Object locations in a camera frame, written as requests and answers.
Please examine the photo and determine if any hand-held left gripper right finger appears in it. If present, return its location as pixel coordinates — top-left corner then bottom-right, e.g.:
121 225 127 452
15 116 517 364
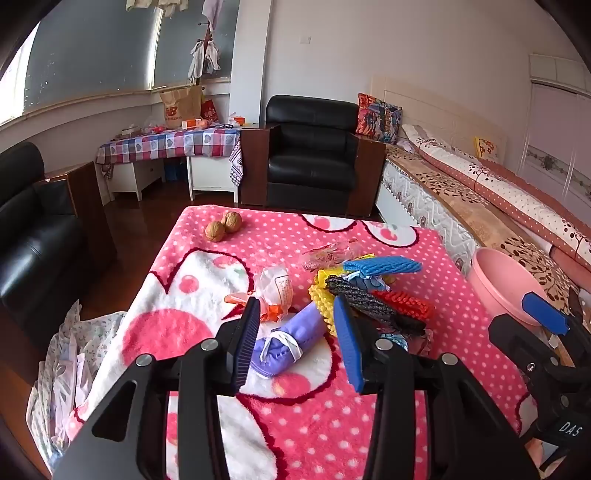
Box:
332 294 539 480

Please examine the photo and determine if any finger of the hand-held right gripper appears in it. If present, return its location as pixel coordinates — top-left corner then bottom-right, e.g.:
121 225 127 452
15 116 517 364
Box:
522 288 591 337
488 314 561 376

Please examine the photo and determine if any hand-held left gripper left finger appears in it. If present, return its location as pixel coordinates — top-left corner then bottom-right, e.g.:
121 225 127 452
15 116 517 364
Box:
53 296 264 480

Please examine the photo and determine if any yellow foam fruit net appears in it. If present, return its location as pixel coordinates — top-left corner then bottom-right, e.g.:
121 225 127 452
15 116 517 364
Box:
308 270 352 337

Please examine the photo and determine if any purple face mask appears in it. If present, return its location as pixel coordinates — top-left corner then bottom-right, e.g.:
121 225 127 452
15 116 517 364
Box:
250 305 326 380

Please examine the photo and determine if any pink plastic basin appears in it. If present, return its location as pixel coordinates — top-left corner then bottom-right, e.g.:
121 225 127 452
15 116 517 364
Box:
466 248 552 327

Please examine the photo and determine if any white orange plastic wrapper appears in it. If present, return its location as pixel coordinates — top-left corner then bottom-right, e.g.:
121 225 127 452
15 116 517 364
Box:
225 266 294 322

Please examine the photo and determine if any red foam fruit net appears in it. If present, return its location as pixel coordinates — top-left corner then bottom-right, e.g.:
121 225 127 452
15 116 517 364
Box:
372 290 435 322

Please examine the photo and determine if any blue foam fruit net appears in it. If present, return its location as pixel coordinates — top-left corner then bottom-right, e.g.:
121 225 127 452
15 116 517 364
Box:
342 256 423 278

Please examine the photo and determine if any clear red printed snack wrapper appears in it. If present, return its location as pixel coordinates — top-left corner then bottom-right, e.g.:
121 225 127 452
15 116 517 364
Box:
302 240 363 273

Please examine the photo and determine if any pink polka dot blanket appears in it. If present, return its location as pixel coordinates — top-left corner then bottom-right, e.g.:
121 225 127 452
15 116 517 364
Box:
65 205 539 480

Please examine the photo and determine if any rolled floral quilt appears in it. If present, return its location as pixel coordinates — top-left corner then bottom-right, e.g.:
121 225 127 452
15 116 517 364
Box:
401 123 591 274

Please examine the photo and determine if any brown floral bedsheet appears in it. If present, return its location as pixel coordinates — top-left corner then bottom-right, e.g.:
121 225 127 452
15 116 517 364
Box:
385 142 585 303

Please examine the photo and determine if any white quilted mattress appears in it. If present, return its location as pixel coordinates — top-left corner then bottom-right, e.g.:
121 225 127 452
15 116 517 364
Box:
375 154 483 273

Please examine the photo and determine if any yellow cushion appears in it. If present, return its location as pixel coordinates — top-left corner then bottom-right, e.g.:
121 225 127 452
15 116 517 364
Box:
474 136 502 163

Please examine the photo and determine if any white desk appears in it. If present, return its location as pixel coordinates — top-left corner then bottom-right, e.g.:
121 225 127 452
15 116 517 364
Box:
108 154 241 204

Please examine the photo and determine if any white wardrobe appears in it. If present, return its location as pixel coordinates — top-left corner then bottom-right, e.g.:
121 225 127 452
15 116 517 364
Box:
522 53 591 209

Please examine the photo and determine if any pale floral cloth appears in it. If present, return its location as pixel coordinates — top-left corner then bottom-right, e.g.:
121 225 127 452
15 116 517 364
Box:
25 300 129 468

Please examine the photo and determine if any black leather armchair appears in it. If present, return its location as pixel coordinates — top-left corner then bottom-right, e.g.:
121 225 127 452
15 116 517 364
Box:
240 95 386 219

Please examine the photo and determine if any checkered tablecloth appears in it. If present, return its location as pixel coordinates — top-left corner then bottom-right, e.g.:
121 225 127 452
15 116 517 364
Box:
95 127 244 188

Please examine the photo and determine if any colourful printed cushion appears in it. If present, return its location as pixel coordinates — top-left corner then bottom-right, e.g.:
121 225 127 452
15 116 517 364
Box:
355 92 403 145

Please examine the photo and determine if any cream bed headboard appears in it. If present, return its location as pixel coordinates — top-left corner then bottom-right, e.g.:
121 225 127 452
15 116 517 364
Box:
369 75 509 163

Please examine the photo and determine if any black leather sofa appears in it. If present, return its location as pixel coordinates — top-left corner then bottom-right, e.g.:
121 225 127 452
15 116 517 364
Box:
0 141 117 352

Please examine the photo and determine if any brown paper bag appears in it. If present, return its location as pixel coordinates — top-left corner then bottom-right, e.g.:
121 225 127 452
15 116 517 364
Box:
159 85 205 131

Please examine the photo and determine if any coat rack with clothes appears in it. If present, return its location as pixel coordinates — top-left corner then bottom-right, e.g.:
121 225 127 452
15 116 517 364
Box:
187 0 223 88

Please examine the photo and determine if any window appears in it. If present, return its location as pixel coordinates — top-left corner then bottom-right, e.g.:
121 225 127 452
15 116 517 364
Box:
0 0 242 127

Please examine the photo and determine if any hanging laundry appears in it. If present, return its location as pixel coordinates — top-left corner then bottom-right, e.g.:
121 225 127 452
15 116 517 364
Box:
126 0 190 18

